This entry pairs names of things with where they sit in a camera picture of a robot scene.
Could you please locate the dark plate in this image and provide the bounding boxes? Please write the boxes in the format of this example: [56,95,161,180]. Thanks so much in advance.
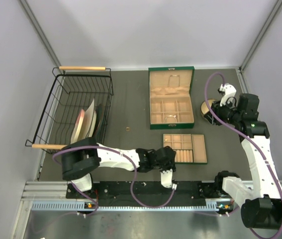
[93,104,107,141]

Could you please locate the silver chain necklace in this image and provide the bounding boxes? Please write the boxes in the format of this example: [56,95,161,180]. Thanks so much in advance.
[168,74,181,87]

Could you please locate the black wire basket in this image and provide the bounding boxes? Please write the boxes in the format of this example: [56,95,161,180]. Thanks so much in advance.
[25,66,114,147]

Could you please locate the white plate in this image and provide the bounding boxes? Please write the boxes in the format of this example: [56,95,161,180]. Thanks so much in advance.
[77,99,96,141]

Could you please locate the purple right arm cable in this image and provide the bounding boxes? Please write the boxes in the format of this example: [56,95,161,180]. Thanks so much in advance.
[204,72,282,239]

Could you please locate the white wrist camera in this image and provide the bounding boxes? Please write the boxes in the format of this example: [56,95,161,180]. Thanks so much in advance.
[160,169,177,190]
[218,83,236,107]

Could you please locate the beige ceramic bowl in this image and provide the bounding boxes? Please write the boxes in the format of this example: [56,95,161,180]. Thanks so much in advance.
[200,99,217,123]

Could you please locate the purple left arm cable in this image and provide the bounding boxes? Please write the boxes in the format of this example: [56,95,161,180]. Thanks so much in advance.
[52,145,176,217]

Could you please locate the green jewelry box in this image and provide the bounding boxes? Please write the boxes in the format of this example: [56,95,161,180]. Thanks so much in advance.
[148,66,195,130]

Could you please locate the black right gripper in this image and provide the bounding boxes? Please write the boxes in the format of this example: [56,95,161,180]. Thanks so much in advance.
[203,97,242,125]

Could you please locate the pink rimmed plate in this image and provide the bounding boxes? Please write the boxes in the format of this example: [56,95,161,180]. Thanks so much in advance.
[70,109,88,143]

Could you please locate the grey slotted cable duct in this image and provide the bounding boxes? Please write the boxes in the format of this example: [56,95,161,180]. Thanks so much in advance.
[31,201,219,212]

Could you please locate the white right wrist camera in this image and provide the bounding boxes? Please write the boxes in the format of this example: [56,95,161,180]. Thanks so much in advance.
[218,83,236,107]

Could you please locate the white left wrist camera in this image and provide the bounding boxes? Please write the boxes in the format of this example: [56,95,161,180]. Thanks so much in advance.
[160,169,177,190]

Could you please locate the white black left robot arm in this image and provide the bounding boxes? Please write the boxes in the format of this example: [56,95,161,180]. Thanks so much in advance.
[60,137,177,198]

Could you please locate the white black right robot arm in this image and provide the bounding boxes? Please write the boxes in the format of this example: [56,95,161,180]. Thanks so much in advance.
[202,94,282,230]

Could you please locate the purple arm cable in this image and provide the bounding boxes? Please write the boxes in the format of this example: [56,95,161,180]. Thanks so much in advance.
[204,72,282,239]
[52,145,176,217]

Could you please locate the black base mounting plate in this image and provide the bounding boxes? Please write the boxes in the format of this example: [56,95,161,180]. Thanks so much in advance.
[65,180,231,200]

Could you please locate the green jewelry tray insert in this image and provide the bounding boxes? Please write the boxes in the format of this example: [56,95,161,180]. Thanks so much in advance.
[163,134,207,164]

